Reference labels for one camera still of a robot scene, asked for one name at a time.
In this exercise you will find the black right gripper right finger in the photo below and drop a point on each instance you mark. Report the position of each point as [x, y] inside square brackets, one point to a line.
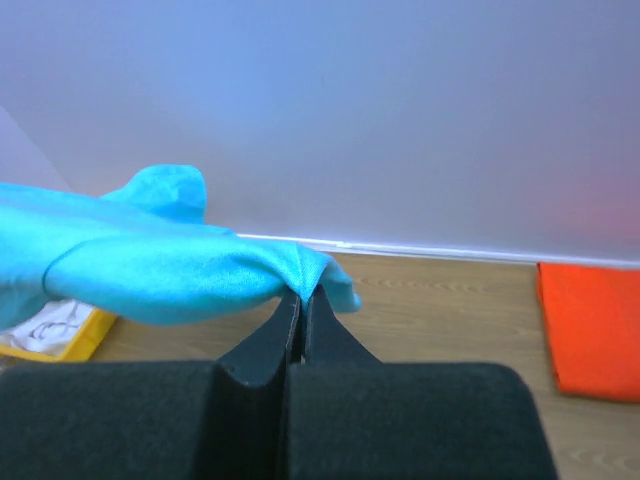
[353, 416]

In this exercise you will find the cyan blue t-shirt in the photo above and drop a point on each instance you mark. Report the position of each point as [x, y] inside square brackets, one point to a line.
[145, 252]

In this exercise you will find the folded orange t-shirt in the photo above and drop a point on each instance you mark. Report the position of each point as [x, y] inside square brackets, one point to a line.
[591, 319]

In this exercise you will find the yellow plastic bin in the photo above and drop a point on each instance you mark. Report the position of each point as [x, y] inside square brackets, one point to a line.
[80, 348]

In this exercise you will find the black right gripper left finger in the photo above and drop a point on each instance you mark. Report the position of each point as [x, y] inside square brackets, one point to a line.
[217, 419]

